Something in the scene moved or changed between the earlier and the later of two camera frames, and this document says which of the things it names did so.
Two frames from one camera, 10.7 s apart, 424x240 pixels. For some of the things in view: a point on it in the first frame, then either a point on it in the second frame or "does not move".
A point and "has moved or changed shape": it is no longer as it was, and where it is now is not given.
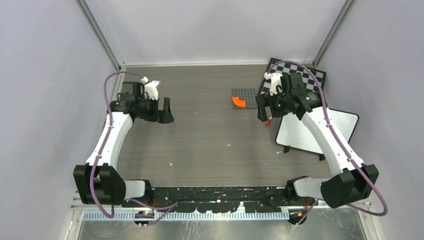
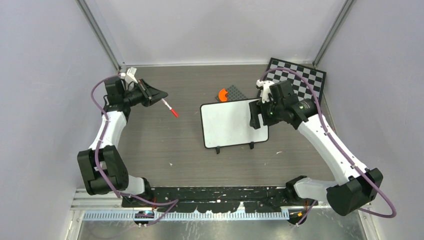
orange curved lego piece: [238, 103] to [221, 95]
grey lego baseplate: [249, 94] to [233, 94]
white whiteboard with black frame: [294, 133] to [227, 123]
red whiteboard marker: [268, 122] has moved or changed shape
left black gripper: [164, 116] to [149, 92]
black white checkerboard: [310, 82] does not move
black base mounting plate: [220, 199] does not move
